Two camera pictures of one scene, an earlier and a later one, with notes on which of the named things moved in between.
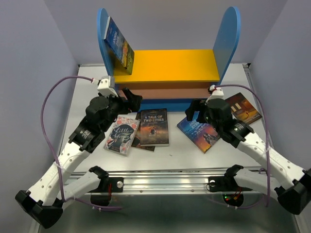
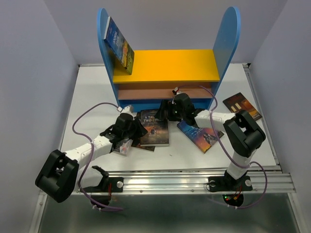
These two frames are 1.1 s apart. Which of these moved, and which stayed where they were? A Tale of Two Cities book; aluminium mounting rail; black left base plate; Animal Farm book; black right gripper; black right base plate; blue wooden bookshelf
Moved: black right gripper
Stayed: aluminium mounting rail; black right base plate; black left base plate; Animal Farm book; blue wooden bookshelf; A Tale of Two Cities book
